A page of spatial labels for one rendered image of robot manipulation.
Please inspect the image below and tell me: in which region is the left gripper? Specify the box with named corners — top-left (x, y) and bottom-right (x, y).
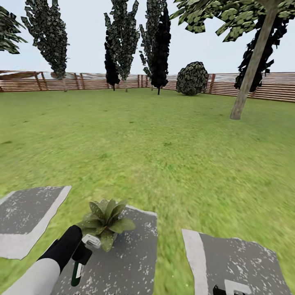
top-left (72, 244), bottom-right (93, 265)

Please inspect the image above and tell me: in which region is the insectifuge atomizer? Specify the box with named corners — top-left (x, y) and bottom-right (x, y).
top-left (71, 261), bottom-right (84, 287)

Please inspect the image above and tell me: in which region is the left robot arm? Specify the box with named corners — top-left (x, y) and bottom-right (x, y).
top-left (2, 225), bottom-right (101, 295)

